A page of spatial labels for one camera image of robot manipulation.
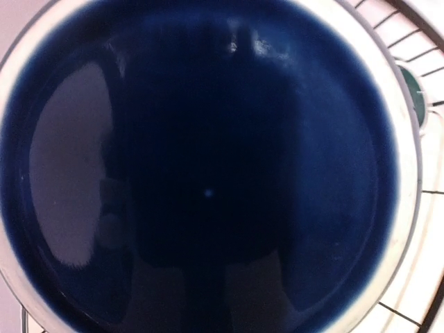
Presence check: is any black wire dish rack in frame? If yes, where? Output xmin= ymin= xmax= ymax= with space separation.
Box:
xmin=351 ymin=1 xmax=443 ymax=332

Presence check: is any dark green ceramic mug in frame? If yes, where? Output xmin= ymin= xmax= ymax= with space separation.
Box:
xmin=396 ymin=61 xmax=427 ymax=130

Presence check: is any navy blue ceramic mug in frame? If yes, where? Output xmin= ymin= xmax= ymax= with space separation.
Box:
xmin=1 ymin=1 xmax=422 ymax=332

